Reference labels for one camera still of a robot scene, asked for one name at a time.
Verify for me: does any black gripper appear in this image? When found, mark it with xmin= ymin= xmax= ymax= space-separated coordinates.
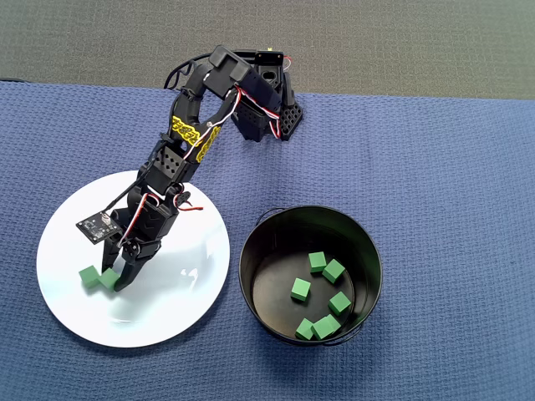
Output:
xmin=101 ymin=190 xmax=181 ymax=292

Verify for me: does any white round plate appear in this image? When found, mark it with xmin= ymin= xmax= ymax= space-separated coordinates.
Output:
xmin=36 ymin=170 xmax=232 ymax=348

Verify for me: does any blue woven table cloth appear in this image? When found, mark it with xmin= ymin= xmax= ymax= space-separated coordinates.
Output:
xmin=0 ymin=79 xmax=535 ymax=401

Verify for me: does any red white servo wire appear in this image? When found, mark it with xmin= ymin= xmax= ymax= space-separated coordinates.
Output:
xmin=237 ymin=85 xmax=282 ymax=139
xmin=183 ymin=89 xmax=243 ymax=162
xmin=118 ymin=192 xmax=205 ymax=247

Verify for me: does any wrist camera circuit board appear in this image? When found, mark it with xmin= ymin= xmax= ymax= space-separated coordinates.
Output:
xmin=75 ymin=211 xmax=123 ymax=243

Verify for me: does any thin black camera cable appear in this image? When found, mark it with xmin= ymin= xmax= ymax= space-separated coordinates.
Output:
xmin=101 ymin=132 xmax=168 ymax=216

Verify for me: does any thick black cable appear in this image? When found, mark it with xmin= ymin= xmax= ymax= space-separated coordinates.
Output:
xmin=163 ymin=52 xmax=214 ymax=91
xmin=171 ymin=62 xmax=200 ymax=91

